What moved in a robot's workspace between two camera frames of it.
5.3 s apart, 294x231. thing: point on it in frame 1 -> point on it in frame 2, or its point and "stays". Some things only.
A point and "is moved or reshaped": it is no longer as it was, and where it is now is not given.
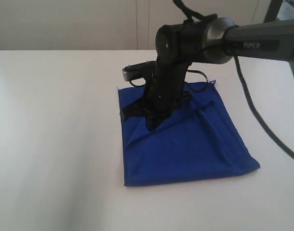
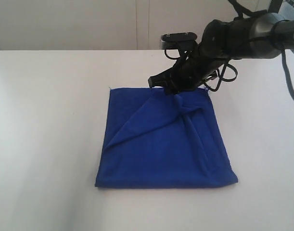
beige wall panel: (100, 25) stays
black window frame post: (272, 13) stays
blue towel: (200, 139) is moved or reshaped
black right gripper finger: (137, 108) -> (170, 79)
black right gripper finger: (152, 122) -> (172, 90)
